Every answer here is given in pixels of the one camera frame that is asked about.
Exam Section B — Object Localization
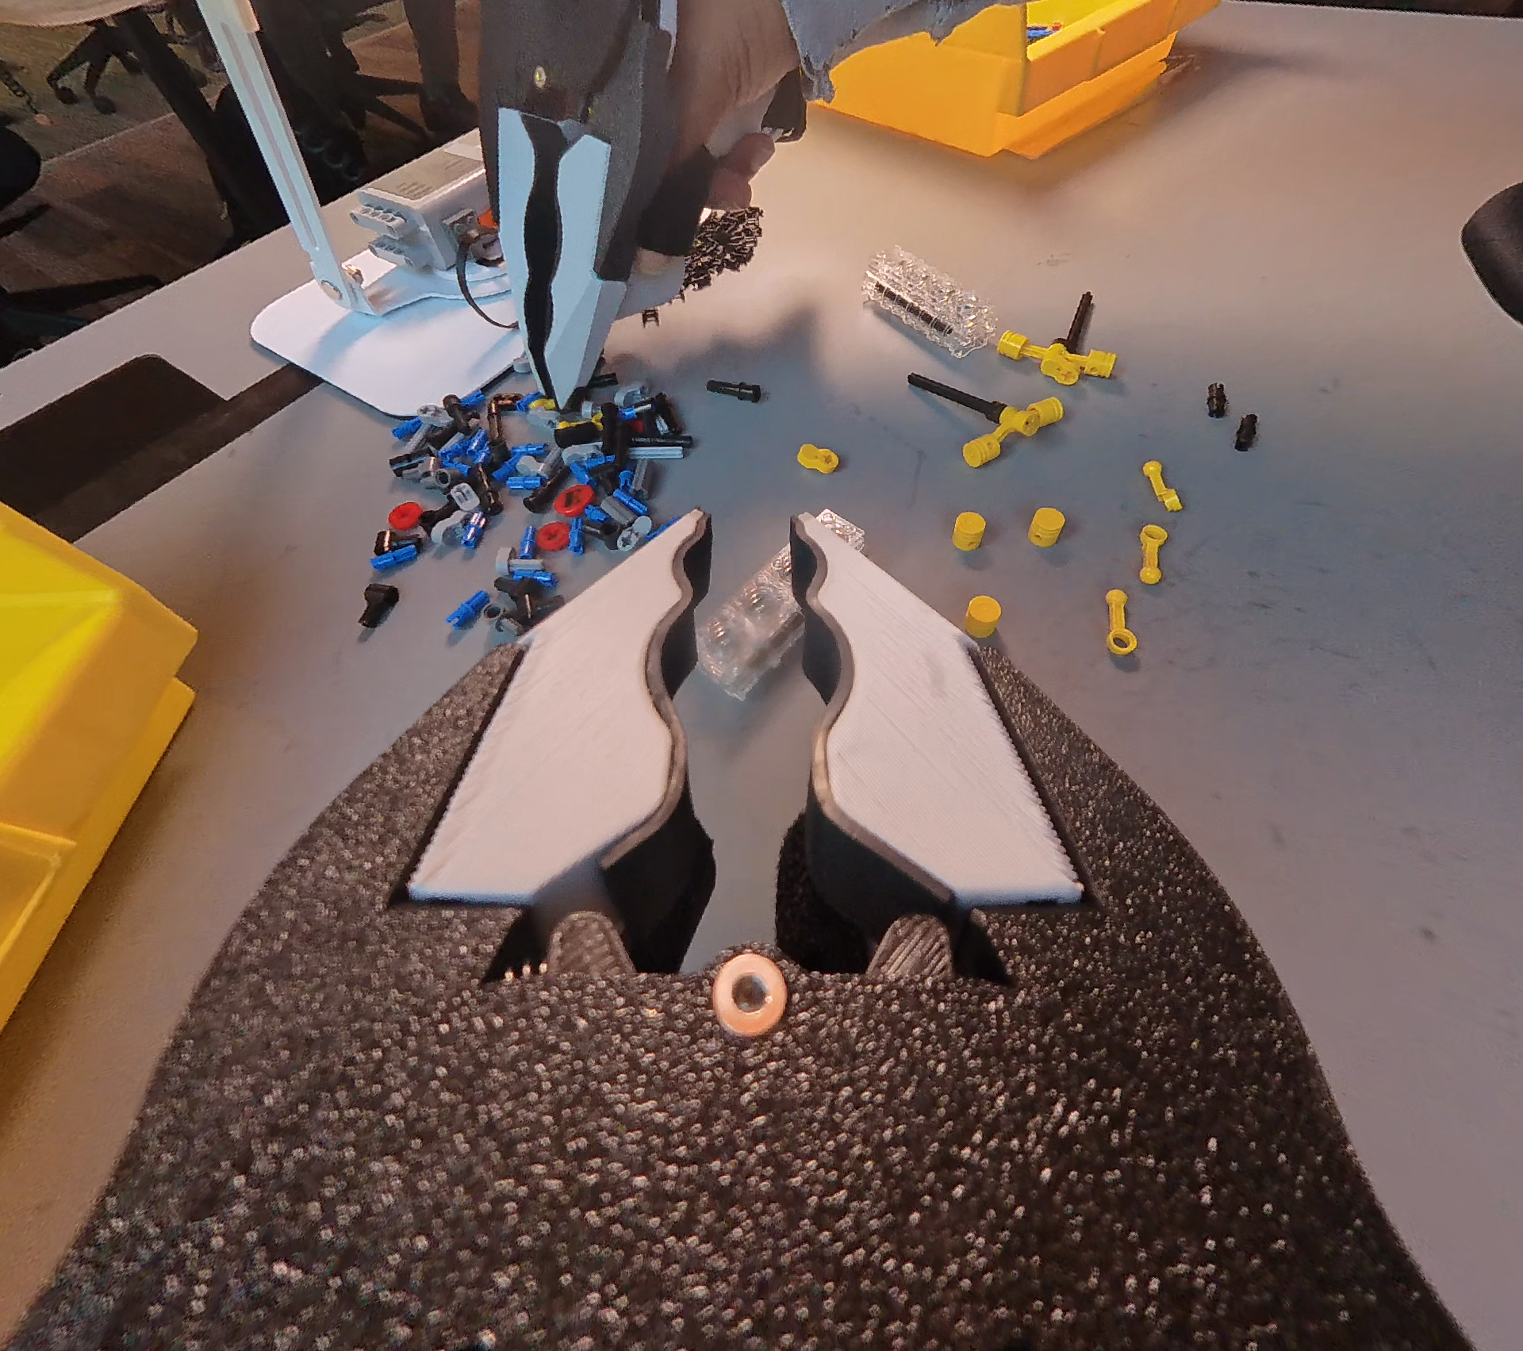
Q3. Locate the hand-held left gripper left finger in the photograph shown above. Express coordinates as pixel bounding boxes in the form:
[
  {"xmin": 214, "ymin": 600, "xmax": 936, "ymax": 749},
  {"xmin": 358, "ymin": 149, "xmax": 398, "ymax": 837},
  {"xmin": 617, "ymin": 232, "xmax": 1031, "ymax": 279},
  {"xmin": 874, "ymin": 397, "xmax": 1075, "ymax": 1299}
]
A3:
[{"xmin": 406, "ymin": 512, "xmax": 713, "ymax": 906}]

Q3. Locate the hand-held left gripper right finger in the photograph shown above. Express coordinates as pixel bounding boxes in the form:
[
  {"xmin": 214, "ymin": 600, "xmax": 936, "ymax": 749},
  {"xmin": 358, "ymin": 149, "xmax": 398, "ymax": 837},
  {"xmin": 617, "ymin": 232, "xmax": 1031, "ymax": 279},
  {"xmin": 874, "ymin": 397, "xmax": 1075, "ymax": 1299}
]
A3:
[{"xmin": 788, "ymin": 514, "xmax": 1086, "ymax": 910}]

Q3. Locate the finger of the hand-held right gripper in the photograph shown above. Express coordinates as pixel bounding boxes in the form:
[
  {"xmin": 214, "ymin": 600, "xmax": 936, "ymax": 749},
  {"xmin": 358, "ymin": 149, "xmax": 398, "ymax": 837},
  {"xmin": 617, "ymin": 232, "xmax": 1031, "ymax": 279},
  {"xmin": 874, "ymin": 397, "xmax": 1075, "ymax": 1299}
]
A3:
[
  {"xmin": 495, "ymin": 108, "xmax": 563, "ymax": 406},
  {"xmin": 528, "ymin": 125, "xmax": 633, "ymax": 412}
]

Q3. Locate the clear toy brick block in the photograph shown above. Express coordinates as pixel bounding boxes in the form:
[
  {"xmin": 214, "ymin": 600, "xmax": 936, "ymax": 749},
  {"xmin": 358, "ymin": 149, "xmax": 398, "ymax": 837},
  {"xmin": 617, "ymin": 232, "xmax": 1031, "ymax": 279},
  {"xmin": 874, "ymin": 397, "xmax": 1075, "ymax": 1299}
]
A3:
[
  {"xmin": 694, "ymin": 512, "xmax": 867, "ymax": 704},
  {"xmin": 861, "ymin": 247, "xmax": 999, "ymax": 360}
]

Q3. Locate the pile of small toy pieces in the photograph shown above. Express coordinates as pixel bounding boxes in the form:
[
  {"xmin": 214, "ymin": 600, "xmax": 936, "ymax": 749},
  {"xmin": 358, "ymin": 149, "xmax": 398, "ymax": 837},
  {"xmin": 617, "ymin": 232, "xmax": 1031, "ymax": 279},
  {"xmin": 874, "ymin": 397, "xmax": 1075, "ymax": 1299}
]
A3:
[{"xmin": 360, "ymin": 370, "xmax": 694, "ymax": 650}]

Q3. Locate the yellow piston axle assembly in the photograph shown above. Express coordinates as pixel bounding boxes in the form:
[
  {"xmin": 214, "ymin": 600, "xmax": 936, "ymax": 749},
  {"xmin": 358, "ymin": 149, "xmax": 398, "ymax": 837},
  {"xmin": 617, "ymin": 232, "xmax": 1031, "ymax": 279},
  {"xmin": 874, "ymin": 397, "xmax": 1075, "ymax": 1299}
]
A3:
[
  {"xmin": 905, "ymin": 371, "xmax": 1066, "ymax": 469},
  {"xmin": 996, "ymin": 292, "xmax": 1120, "ymax": 387}
]

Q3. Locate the grey desk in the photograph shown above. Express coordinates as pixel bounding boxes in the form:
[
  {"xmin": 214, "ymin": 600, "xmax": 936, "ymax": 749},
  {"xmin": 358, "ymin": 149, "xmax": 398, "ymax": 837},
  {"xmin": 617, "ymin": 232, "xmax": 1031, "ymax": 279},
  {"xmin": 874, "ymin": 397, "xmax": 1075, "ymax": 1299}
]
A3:
[{"xmin": 0, "ymin": 0, "xmax": 1523, "ymax": 1351}]

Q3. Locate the person's right hand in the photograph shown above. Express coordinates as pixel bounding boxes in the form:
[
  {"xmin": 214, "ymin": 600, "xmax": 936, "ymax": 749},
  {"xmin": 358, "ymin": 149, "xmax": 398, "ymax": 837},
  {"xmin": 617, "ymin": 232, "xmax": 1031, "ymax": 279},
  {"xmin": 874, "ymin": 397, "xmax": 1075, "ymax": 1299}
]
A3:
[{"xmin": 656, "ymin": 0, "xmax": 802, "ymax": 213}]

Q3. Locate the grey battery box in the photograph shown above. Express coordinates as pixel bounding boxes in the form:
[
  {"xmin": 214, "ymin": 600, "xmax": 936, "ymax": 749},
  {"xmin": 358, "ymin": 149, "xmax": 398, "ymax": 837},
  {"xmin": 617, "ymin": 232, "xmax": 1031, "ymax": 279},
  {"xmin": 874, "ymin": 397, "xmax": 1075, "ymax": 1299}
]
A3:
[{"xmin": 350, "ymin": 159, "xmax": 495, "ymax": 276}]

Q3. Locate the white book stand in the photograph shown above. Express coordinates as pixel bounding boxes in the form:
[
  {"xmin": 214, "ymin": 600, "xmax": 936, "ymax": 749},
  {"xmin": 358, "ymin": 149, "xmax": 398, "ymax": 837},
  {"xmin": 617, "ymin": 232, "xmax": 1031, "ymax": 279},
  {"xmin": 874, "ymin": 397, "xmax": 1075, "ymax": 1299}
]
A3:
[{"xmin": 0, "ymin": 0, "xmax": 531, "ymax": 419}]

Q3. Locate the yellow plastic bin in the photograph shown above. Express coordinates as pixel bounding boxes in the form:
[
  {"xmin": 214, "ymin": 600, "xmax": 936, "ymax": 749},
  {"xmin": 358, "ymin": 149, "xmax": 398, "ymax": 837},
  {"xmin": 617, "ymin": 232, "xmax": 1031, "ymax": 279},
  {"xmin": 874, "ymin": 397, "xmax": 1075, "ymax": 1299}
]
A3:
[
  {"xmin": 809, "ymin": 0, "xmax": 1245, "ymax": 160},
  {"xmin": 0, "ymin": 500, "xmax": 199, "ymax": 1031}
]

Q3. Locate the black cloth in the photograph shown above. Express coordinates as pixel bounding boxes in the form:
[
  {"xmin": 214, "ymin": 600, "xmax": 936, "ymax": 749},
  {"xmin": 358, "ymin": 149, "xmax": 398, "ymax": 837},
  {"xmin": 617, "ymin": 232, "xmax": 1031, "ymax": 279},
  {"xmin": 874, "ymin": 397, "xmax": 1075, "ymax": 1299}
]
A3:
[{"xmin": 1461, "ymin": 182, "xmax": 1523, "ymax": 330}]

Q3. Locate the black cable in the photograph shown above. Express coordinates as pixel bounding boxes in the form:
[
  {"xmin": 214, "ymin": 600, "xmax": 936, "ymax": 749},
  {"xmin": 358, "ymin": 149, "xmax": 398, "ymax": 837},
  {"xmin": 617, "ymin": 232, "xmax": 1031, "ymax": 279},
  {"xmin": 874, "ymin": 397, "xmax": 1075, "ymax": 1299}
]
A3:
[{"xmin": 452, "ymin": 227, "xmax": 525, "ymax": 335}]

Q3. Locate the pile of black chain links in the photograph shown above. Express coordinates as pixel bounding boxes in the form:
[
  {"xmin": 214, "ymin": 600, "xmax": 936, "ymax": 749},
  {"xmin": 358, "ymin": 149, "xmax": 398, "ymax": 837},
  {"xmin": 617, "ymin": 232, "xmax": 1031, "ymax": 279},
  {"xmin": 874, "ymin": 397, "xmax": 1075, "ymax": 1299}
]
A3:
[{"xmin": 636, "ymin": 206, "xmax": 764, "ymax": 325}]

